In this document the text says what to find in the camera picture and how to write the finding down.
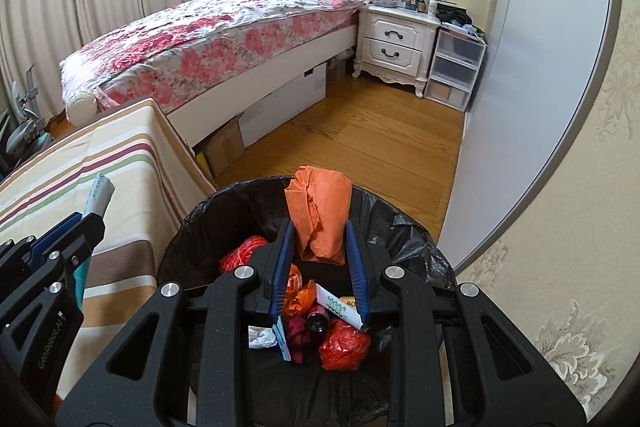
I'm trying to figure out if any white teal tube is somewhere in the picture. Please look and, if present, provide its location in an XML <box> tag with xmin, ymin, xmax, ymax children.
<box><xmin>74</xmin><ymin>172</ymin><xmax>115</xmax><ymax>309</ymax></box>

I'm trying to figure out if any orange paper bag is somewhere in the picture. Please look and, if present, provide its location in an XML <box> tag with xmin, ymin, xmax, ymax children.
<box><xmin>284</xmin><ymin>166</ymin><xmax>352</xmax><ymax>265</ymax></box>

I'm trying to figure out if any black trash bag bin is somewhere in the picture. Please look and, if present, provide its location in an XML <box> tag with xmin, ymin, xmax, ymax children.
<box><xmin>157</xmin><ymin>176</ymin><xmax>456</xmax><ymax>426</ymax></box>

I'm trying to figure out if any striped bed sheet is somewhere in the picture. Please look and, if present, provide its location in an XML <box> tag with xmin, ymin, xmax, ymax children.
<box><xmin>1</xmin><ymin>98</ymin><xmax>215</xmax><ymax>397</ymax></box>

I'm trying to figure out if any grey desk chair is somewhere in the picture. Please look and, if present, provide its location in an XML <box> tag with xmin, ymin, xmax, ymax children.
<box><xmin>1</xmin><ymin>65</ymin><xmax>51</xmax><ymax>178</ymax></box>

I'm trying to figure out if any red plastic bag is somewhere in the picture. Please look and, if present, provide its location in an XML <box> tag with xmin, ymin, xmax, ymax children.
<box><xmin>319</xmin><ymin>319</ymin><xmax>371</xmax><ymax>372</ymax></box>

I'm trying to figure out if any red mesh bag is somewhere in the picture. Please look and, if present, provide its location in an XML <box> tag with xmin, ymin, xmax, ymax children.
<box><xmin>218</xmin><ymin>235</ymin><xmax>268</xmax><ymax>273</ymax></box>

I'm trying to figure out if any cardboard box under bed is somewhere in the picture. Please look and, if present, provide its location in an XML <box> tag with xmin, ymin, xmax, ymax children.
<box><xmin>195</xmin><ymin>116</ymin><xmax>245</xmax><ymax>179</ymax></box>

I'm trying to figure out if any floral pink quilt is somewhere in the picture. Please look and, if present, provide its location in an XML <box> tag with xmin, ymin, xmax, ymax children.
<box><xmin>60</xmin><ymin>0</ymin><xmax>366</xmax><ymax>126</ymax></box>

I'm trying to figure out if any plastic drawer unit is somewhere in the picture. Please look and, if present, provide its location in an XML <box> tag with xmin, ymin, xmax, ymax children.
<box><xmin>424</xmin><ymin>23</ymin><xmax>487</xmax><ymax>113</ymax></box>

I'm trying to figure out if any white sliding wardrobe door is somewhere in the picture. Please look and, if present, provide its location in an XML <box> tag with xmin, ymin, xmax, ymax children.
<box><xmin>438</xmin><ymin>0</ymin><xmax>622</xmax><ymax>269</ymax></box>

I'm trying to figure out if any white nightstand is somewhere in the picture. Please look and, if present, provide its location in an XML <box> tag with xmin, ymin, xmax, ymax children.
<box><xmin>352</xmin><ymin>4</ymin><xmax>440</xmax><ymax>98</ymax></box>

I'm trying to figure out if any white bed frame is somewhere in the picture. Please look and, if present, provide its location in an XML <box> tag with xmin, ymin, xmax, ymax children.
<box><xmin>64</xmin><ymin>24</ymin><xmax>362</xmax><ymax>151</ymax></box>

